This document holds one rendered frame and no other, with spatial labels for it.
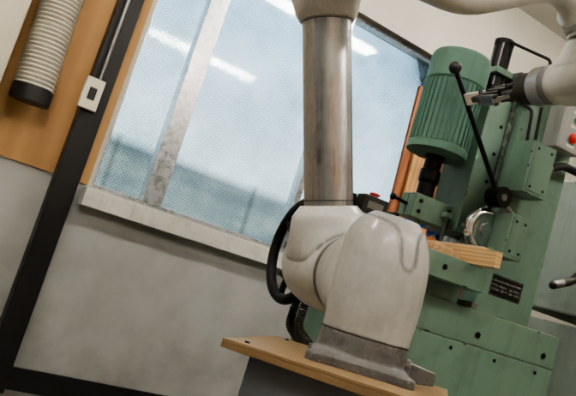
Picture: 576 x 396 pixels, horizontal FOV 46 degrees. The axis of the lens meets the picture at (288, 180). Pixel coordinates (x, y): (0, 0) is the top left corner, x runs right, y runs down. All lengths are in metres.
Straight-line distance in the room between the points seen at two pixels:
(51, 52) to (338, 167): 1.62
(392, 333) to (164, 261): 2.01
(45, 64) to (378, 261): 1.85
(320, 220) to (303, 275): 0.11
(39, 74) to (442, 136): 1.53
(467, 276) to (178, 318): 1.70
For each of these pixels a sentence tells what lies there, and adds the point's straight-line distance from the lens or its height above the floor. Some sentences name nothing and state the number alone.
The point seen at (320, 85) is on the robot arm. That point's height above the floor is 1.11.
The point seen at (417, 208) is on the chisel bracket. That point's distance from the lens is 1.92.
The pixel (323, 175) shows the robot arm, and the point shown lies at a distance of 1.32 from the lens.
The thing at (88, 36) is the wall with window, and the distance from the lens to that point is 2.95.
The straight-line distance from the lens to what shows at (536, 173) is 1.99.
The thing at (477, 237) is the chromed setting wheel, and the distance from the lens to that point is 1.92.
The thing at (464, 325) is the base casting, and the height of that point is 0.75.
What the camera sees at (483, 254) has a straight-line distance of 1.70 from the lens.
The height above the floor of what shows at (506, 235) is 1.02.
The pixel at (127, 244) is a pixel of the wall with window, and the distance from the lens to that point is 2.98.
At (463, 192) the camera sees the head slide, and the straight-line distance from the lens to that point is 1.99.
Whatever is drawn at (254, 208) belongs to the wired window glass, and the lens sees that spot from 3.28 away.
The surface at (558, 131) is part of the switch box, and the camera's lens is 2.09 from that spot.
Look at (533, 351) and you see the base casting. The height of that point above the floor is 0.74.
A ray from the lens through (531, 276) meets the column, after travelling 2.11.
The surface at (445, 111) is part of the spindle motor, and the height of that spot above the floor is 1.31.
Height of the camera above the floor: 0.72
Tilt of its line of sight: 8 degrees up
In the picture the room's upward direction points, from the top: 17 degrees clockwise
